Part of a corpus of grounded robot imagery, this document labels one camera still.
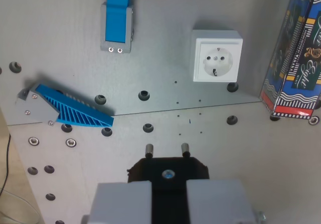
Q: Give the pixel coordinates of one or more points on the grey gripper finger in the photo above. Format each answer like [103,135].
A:
[120,204]
[218,204]

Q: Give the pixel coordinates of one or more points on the black two-pin power plug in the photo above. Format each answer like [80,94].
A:
[145,171]

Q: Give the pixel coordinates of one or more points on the silver hex socket screw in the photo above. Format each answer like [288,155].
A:
[33,141]
[313,120]
[71,142]

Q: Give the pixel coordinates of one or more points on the blue ribbed plastic wedge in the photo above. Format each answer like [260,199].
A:
[80,112]

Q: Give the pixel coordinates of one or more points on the After Eight mint box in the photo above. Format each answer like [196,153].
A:
[298,58]

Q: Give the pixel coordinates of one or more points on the grey block holder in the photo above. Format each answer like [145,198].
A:
[126,28]

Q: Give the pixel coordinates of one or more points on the blue flat plastic strip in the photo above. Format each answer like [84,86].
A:
[115,20]

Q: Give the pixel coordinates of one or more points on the grey angled bracket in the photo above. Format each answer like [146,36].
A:
[37,109]

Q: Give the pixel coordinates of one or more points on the white wall socket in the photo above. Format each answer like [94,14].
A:
[218,60]

